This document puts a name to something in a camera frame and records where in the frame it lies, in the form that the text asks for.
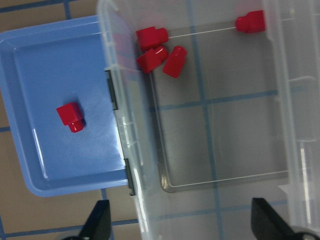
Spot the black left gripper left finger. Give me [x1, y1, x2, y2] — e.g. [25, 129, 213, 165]
[78, 200, 112, 240]

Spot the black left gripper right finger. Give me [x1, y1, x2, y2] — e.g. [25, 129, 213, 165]
[250, 197, 295, 240]

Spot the clear plastic storage box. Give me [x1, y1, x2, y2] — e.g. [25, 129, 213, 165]
[97, 0, 320, 240]

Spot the red block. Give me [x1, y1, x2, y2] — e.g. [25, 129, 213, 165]
[162, 45, 188, 79]
[56, 102, 85, 133]
[235, 10, 266, 34]
[135, 26, 169, 52]
[136, 45, 169, 74]

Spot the blue plastic tray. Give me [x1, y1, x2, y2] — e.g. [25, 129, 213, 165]
[0, 16, 128, 197]

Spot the red block tilted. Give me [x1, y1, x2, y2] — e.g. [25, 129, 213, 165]
[162, 45, 188, 79]

